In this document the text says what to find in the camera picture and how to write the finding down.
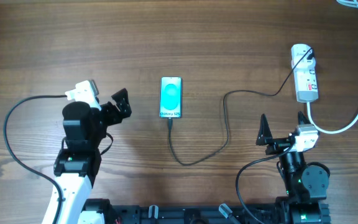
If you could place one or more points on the white power strip socket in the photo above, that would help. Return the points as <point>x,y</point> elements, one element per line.
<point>303,63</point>

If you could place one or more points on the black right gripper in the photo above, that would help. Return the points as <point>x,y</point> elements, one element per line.
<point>265,136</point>

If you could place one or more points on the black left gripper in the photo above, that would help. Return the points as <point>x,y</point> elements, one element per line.
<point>115,117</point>

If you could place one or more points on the Galaxy S25 smartphone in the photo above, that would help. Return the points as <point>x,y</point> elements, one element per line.
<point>170,97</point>

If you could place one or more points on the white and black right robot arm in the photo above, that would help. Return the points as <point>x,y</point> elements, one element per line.
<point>306,183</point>

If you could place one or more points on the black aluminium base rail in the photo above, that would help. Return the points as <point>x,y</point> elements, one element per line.
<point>267,213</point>

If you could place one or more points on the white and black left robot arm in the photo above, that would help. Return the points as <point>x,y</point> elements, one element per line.
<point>78,162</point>

